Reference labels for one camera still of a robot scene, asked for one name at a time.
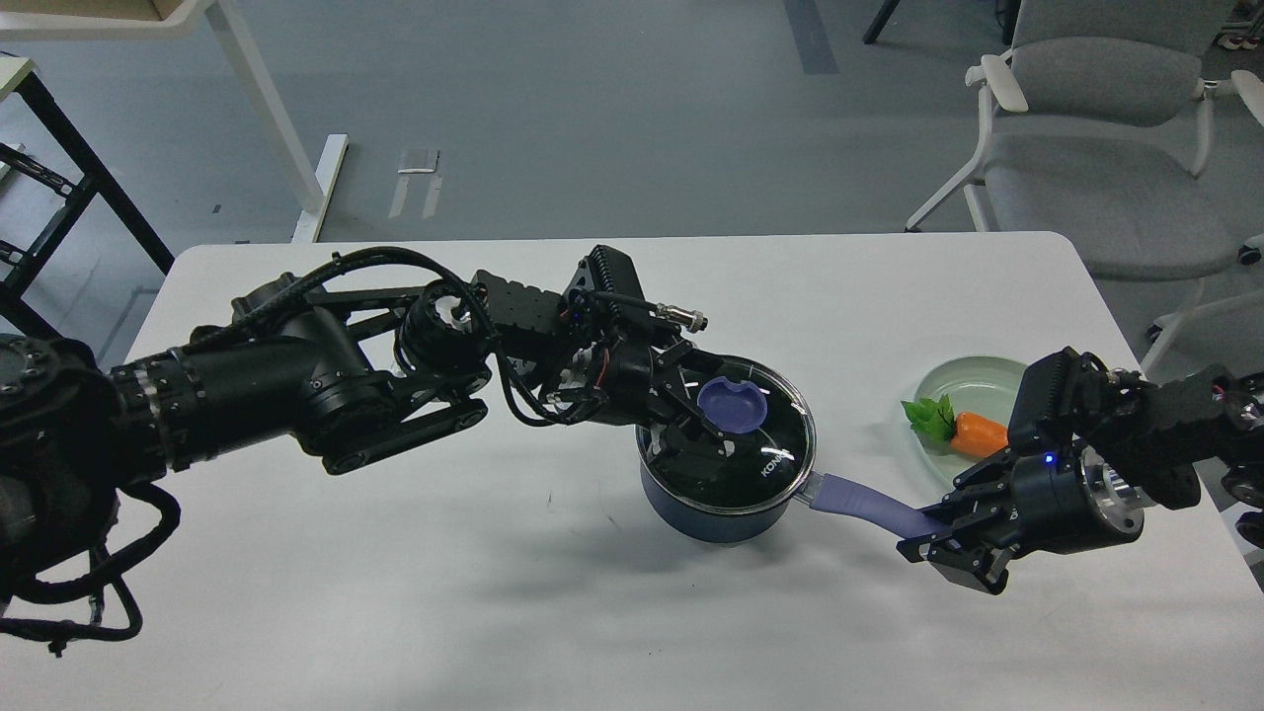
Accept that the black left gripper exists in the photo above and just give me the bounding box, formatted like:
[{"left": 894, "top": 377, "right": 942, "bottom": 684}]
[{"left": 552, "top": 337, "right": 752, "bottom": 485}]

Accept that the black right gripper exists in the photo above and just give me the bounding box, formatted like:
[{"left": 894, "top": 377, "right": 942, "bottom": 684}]
[{"left": 897, "top": 444, "right": 1144, "bottom": 595}]

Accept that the glass lid with blue knob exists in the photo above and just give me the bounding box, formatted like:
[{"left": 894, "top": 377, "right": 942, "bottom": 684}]
[{"left": 636, "top": 356, "right": 817, "bottom": 516}]

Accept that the blue saucepan with handle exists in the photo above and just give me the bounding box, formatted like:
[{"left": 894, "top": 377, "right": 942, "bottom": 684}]
[{"left": 636, "top": 428, "right": 948, "bottom": 544}]

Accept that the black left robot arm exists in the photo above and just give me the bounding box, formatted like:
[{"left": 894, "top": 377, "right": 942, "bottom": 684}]
[{"left": 1, "top": 245, "right": 763, "bottom": 657}]

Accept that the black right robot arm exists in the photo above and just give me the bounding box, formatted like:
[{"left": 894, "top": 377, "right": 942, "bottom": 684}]
[{"left": 897, "top": 348, "right": 1263, "bottom": 595}]

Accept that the orange toy carrot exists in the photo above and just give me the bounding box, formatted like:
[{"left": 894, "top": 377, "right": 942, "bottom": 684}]
[{"left": 900, "top": 395, "right": 1007, "bottom": 459}]

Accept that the pale green glass plate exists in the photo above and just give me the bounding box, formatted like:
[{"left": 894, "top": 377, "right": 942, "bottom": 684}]
[{"left": 911, "top": 356, "right": 1028, "bottom": 490}]

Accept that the grey office chair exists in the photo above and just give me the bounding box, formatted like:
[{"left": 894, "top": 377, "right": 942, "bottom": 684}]
[{"left": 905, "top": 1, "right": 1261, "bottom": 373}]

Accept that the black metal rack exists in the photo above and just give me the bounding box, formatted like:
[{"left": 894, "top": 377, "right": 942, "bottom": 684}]
[{"left": 0, "top": 70, "right": 176, "bottom": 342}]

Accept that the white desk frame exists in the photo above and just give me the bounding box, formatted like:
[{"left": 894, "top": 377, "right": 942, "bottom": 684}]
[{"left": 1, "top": 1, "right": 351, "bottom": 244}]

